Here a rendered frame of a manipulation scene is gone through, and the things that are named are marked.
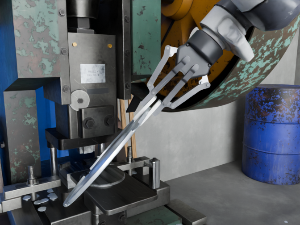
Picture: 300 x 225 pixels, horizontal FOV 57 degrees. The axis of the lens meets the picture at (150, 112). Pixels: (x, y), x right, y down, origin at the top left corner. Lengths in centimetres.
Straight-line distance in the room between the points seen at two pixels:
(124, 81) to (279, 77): 314
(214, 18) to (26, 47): 41
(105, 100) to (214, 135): 227
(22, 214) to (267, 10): 73
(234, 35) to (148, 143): 197
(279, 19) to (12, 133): 82
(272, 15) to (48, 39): 47
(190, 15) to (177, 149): 183
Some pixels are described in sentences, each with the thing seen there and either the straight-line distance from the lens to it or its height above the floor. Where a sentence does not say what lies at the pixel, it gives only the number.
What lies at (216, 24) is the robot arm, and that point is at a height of 117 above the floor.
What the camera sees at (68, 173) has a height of 78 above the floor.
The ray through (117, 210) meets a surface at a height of 78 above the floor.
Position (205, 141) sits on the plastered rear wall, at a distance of 290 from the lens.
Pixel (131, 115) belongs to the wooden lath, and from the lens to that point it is 198.
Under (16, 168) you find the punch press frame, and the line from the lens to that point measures 104.
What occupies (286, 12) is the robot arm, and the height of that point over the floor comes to 117.
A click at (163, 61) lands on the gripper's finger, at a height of 110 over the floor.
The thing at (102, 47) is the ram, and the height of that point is 113.
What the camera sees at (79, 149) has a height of 83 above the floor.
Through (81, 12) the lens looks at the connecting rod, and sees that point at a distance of 82.
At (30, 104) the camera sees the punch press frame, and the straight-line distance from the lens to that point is 100.
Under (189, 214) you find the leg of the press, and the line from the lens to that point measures 90.
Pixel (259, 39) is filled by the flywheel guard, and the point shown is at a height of 115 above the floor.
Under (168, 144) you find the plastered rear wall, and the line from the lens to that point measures 259.
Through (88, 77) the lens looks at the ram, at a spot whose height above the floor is 105.
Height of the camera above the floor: 109
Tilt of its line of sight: 10 degrees down
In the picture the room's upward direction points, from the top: straight up
